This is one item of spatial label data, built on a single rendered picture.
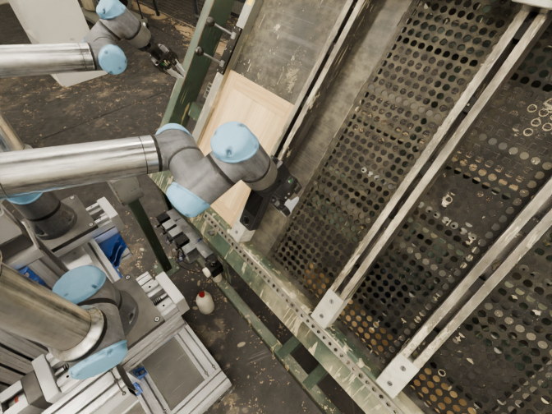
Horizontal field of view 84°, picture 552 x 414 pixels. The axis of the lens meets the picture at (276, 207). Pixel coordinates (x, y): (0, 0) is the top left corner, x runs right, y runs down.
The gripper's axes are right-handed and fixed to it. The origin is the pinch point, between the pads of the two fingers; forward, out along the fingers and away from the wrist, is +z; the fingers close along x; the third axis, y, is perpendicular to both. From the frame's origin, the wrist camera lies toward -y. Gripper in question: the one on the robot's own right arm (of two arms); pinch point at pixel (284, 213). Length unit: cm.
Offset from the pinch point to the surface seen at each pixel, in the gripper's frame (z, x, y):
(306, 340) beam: 40, -18, -27
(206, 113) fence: 23, 75, 15
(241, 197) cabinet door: 34, 38, -4
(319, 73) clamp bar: 6, 28, 45
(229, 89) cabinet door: 19, 69, 29
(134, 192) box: 38, 93, -37
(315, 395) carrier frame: 99, -28, -55
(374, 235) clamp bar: 18.6, -18.0, 12.8
